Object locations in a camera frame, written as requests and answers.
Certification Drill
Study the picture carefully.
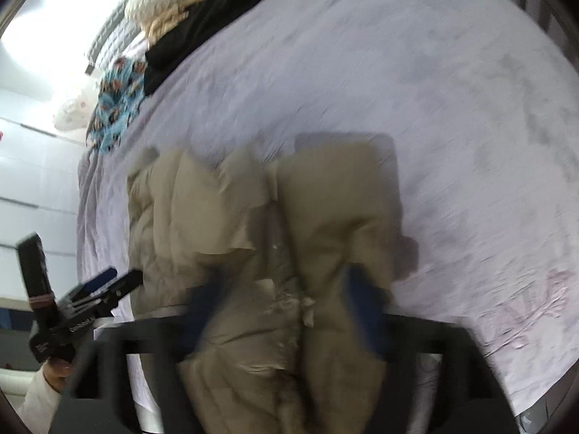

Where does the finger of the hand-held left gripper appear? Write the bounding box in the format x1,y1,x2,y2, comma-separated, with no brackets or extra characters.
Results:
93,270,144,310
67,268,119,301

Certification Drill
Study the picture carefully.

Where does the blue monkey print cloth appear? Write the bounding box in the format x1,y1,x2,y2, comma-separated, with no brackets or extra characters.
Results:
85,55,148,155

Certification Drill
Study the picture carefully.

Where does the person's left forearm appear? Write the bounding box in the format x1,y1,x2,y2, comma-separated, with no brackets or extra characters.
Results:
17,362,68,431

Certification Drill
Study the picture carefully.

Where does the white plush toy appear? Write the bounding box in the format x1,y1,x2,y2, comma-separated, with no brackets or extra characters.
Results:
51,84,99,133

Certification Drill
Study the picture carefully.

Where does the grey quilted pillow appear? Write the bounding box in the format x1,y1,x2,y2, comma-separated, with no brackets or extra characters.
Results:
85,0,160,75

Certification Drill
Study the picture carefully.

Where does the person's left hand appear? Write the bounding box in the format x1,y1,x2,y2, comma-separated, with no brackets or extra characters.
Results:
43,358,77,393

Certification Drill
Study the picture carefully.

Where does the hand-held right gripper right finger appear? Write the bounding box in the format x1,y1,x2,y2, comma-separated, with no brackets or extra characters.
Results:
343,264,521,434

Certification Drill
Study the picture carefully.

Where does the black folded garment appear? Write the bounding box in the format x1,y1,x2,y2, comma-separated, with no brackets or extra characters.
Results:
144,0,276,97

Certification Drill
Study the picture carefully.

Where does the beige puffer jacket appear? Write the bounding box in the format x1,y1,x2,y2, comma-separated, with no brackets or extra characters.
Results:
127,133,406,434

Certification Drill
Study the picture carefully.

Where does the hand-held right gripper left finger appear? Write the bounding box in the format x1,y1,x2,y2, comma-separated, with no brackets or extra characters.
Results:
50,276,229,434

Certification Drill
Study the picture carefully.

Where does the lavender bed blanket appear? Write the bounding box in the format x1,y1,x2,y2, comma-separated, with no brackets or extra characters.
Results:
75,0,579,422

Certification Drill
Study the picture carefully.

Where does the beige striped cloth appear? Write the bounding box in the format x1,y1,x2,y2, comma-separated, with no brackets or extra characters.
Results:
142,4,205,47

